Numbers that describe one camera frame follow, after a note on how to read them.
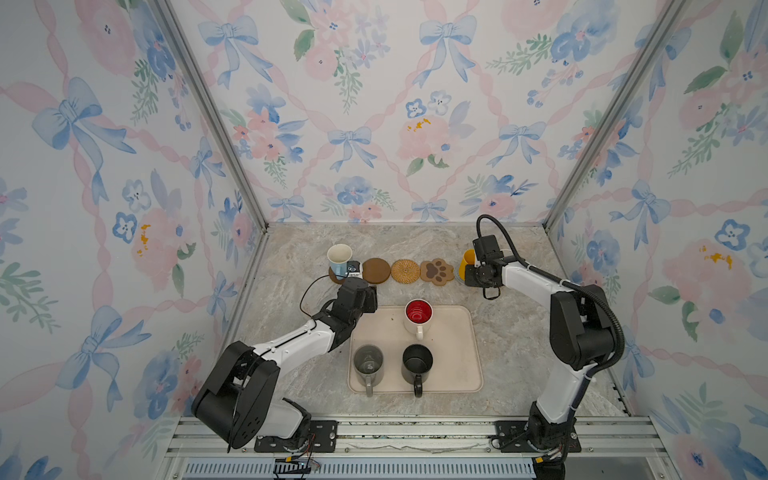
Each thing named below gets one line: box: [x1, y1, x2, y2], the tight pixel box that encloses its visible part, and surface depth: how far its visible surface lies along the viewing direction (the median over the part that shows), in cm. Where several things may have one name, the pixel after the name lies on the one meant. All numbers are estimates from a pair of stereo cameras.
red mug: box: [404, 298, 434, 341], surface depth 89 cm
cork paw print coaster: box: [420, 258, 455, 286], surface depth 109 cm
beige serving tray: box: [348, 306, 484, 394], surface depth 91 cm
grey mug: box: [353, 344, 385, 398], surface depth 78 cm
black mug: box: [401, 343, 434, 398], surface depth 80 cm
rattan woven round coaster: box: [391, 259, 421, 284], surface depth 109 cm
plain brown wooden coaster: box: [362, 257, 391, 284], surface depth 109 cm
